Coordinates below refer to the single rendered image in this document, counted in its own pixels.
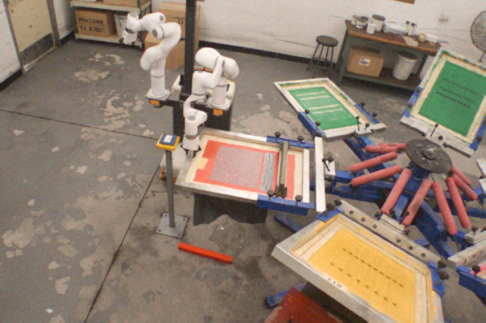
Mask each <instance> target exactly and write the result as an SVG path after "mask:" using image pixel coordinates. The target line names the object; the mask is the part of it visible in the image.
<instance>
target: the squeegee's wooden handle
mask: <svg viewBox="0 0 486 323"><path fill-rule="evenodd" d="M287 152H288V142H286V141H284V142H283V147H282V154H281V168H280V176H279V184H278V192H280V193H283V191H284V187H285V180H286V162H287Z"/></svg>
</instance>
